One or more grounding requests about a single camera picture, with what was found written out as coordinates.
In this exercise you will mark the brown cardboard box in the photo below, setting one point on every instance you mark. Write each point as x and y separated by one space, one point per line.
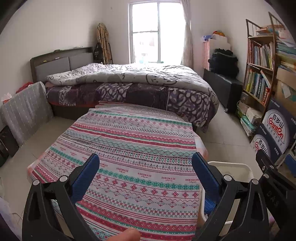
285 90

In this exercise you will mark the person's left hand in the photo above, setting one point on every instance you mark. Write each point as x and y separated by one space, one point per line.
130 234

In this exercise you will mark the wooden bookshelf with books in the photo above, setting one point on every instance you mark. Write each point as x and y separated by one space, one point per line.
263 61

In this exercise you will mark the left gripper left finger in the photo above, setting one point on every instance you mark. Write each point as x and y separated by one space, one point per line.
39 218

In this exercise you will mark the black storage bench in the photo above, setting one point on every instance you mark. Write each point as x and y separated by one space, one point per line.
228 90

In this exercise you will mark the plaid folded item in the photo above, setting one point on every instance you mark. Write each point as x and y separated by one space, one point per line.
102 52

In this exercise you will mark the grey bed headboard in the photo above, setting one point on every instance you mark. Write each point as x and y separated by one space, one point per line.
60 61

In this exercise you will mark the window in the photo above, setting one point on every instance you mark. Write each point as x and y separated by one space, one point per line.
156 32

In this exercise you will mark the grey striped cushion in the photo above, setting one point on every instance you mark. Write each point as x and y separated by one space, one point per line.
26 112

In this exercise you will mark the pink white cabinet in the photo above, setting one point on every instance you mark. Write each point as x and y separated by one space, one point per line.
217 40

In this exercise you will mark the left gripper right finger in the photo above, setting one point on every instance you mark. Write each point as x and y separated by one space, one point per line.
250 221

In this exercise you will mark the patterned striped tablecloth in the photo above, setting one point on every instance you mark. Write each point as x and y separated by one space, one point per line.
145 179

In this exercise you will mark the purple white bed quilt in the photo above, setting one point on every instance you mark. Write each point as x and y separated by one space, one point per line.
175 88

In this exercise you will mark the upper blue Ganten box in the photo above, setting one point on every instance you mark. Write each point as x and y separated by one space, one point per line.
280 123

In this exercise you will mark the lower blue Ganten box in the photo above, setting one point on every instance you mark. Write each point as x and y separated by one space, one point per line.
262 139

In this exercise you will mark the light curtain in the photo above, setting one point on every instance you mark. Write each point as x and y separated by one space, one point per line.
187 58

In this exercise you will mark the black clothes pile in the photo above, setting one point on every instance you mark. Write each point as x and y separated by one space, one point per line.
224 62

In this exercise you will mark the blue ganten box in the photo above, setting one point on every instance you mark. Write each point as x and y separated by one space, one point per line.
280 123
262 139

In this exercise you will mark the white plastic trash bin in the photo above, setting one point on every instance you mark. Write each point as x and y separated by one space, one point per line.
224 203

